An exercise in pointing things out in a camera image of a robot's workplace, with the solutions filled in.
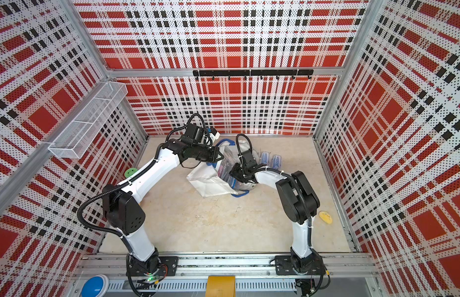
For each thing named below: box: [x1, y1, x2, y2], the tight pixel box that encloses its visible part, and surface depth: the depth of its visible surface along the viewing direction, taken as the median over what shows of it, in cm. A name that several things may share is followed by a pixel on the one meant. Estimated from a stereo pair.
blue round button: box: [80, 274, 110, 297], surface depth 69 cm
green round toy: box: [124, 167, 138, 179], surface depth 100 cm
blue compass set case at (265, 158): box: [261, 151, 270, 165], surface depth 113 cm
